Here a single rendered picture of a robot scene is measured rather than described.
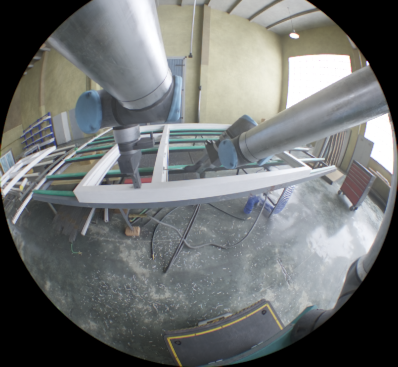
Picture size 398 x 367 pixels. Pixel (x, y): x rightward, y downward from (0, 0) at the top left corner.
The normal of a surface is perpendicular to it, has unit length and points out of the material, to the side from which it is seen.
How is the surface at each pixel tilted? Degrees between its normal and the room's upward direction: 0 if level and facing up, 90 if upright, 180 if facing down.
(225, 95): 90
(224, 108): 90
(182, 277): 0
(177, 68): 90
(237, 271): 0
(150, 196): 90
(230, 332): 0
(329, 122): 116
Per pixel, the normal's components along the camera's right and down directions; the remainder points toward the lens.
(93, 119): -0.04, 0.49
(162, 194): 0.21, 0.49
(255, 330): 0.04, -0.87
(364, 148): -0.98, 0.07
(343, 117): -0.57, 0.72
